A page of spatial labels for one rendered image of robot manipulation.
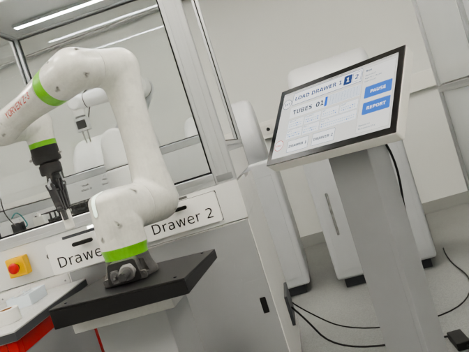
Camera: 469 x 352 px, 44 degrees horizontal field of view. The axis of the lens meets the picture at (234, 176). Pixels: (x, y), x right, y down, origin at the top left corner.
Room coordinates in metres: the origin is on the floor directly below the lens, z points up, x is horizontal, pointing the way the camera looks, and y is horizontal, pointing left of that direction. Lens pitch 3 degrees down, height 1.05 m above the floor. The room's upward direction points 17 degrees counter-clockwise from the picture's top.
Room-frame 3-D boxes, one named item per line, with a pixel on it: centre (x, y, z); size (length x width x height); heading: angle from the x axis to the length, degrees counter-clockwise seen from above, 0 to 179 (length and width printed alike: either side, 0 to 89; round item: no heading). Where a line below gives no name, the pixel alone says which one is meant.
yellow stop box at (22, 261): (2.15, 0.87, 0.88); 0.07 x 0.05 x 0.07; 85
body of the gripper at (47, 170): (1.97, 0.59, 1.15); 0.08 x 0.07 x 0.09; 174
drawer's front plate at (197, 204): (2.11, 0.23, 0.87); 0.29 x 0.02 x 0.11; 85
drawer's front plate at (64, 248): (1.99, 0.56, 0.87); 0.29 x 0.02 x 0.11; 85
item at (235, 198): (2.61, 0.46, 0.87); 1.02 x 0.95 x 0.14; 85
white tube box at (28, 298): (1.96, 0.80, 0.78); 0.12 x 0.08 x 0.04; 173
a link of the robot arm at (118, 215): (1.60, 0.34, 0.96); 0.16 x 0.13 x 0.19; 141
